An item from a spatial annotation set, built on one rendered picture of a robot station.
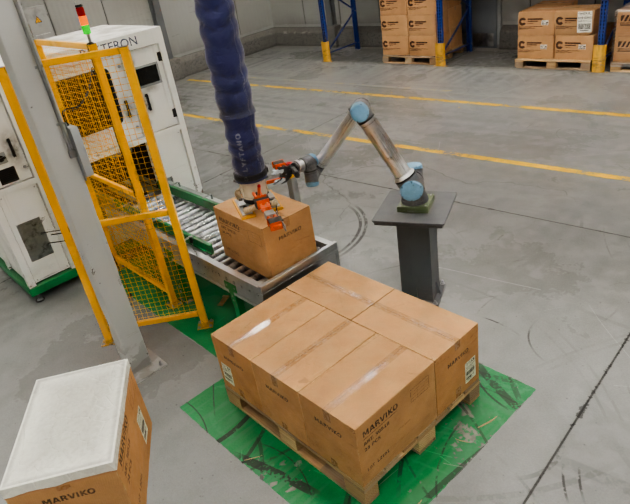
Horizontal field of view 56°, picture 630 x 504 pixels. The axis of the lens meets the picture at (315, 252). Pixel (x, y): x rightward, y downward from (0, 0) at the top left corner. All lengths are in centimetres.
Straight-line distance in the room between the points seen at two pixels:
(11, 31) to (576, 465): 366
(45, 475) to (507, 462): 222
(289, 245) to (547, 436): 191
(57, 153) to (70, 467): 193
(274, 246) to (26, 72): 172
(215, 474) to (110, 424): 118
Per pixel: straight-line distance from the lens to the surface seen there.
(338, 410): 292
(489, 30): 1219
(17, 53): 361
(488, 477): 334
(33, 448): 257
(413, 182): 384
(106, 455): 238
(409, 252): 426
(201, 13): 366
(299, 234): 394
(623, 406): 380
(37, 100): 365
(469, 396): 363
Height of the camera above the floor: 259
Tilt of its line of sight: 29 degrees down
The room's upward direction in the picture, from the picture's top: 10 degrees counter-clockwise
